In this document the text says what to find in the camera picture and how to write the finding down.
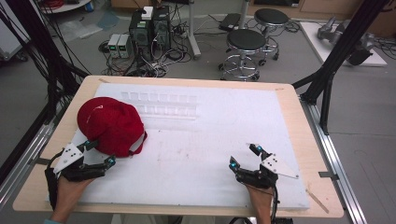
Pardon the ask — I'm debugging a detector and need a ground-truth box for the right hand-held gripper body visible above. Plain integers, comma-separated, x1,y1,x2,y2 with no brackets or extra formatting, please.
235,152,301,189

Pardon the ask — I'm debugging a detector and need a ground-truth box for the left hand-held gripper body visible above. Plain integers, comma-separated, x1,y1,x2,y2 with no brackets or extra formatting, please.
52,142,106,183

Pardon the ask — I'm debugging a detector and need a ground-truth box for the red baseball cap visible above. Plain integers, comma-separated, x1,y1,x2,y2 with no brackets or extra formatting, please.
77,96,149,159

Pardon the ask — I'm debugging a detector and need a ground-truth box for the person's right hand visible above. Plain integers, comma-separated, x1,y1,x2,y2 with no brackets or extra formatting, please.
243,183,275,217

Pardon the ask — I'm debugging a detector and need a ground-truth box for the person's left hand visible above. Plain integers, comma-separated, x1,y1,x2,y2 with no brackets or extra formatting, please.
51,175,96,219

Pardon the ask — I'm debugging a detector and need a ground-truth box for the black tape strip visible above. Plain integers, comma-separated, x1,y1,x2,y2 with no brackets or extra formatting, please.
318,171,340,182
29,157,52,166

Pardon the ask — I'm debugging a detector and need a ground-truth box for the white foam board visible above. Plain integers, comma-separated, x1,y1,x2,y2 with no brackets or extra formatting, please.
46,82,311,211

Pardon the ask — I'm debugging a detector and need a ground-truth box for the thin wooden stick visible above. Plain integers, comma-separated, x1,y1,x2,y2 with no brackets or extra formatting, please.
306,188,331,215

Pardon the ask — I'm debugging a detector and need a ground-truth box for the clear plastic compartment tray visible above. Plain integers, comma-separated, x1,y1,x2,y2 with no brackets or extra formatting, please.
120,91,200,120

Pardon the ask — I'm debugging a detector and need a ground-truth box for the grey power supply unit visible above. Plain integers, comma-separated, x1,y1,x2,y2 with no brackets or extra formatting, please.
106,33,121,59
118,34,134,59

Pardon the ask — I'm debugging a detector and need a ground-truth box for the black round stool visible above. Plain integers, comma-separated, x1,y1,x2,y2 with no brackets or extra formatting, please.
219,28,268,82
253,7,290,62

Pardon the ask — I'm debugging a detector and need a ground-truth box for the clear plastic sheet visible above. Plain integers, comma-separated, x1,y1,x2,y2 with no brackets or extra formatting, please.
57,11,120,42

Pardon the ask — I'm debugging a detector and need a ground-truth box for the black computer tower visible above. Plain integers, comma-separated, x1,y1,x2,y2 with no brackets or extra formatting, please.
151,6,173,52
128,10,154,61

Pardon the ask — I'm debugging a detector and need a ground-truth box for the white floor platform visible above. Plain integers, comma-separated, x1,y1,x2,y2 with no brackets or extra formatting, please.
299,21,389,68

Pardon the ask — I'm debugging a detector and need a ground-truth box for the black flat case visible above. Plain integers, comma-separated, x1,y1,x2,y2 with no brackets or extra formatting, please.
219,12,243,32

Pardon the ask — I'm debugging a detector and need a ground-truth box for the white metal stand leg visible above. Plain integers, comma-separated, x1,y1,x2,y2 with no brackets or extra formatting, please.
186,0,203,60

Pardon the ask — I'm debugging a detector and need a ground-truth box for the grey robot device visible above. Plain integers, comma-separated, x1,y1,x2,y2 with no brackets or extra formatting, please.
317,16,376,66

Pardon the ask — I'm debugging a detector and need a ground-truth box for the white box on computer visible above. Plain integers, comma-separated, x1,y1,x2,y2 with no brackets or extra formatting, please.
141,6,155,21

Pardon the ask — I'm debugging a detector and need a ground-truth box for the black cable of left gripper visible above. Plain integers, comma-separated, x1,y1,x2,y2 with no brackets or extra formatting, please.
44,150,64,211

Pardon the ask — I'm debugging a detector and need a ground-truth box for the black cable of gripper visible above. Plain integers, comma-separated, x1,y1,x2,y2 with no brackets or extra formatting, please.
44,150,64,211
269,185,282,224

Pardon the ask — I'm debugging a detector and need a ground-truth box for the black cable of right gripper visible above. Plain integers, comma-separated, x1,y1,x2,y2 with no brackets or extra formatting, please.
269,185,282,224

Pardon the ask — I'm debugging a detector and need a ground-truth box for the aluminium side rail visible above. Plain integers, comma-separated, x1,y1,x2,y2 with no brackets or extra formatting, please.
0,104,68,213
299,96,369,224

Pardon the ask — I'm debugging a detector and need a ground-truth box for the black frame with cable bundle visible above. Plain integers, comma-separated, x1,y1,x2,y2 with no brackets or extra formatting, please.
0,0,92,125

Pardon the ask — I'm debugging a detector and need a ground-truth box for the tangle of floor cables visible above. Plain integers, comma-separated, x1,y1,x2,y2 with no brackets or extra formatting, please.
98,18,195,78

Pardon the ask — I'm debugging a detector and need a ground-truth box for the black metal frame strut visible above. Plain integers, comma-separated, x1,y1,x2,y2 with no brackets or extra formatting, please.
291,0,390,135

